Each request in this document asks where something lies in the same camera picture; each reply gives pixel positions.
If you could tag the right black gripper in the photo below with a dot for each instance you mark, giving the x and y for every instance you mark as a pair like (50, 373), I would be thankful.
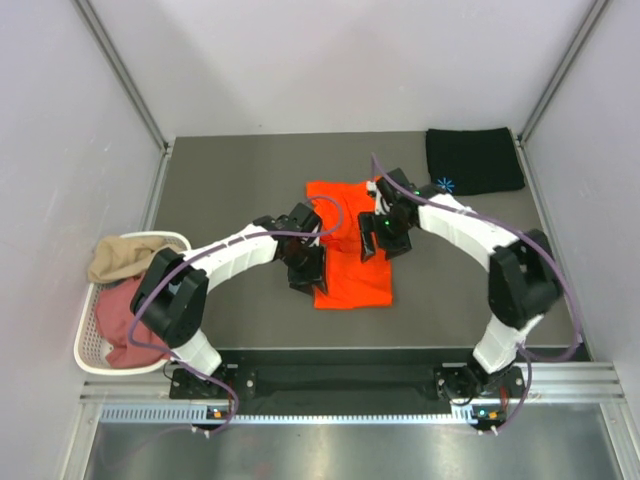
(372, 224)

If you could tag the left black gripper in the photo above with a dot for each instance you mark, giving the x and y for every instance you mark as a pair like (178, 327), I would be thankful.
(313, 275)

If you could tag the orange t shirt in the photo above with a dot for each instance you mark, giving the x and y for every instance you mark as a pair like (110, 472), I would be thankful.
(351, 283)

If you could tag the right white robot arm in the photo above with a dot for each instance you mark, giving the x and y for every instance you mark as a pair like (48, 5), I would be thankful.
(522, 286)

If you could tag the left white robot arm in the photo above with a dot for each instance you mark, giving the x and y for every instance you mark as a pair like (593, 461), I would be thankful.
(172, 294)

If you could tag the folded black t shirt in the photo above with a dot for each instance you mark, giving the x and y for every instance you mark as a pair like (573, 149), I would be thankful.
(473, 162)

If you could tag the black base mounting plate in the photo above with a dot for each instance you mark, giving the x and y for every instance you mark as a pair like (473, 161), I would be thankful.
(347, 381)

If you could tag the beige t shirt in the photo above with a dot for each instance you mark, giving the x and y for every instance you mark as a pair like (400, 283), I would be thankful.
(118, 258)

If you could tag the pink t shirt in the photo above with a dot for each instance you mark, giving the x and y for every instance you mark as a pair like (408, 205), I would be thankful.
(113, 320)

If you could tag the white laundry basket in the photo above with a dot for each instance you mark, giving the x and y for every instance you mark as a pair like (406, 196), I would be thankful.
(90, 348)

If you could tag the slotted cable duct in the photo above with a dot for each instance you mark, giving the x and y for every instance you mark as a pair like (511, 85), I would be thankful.
(201, 414)

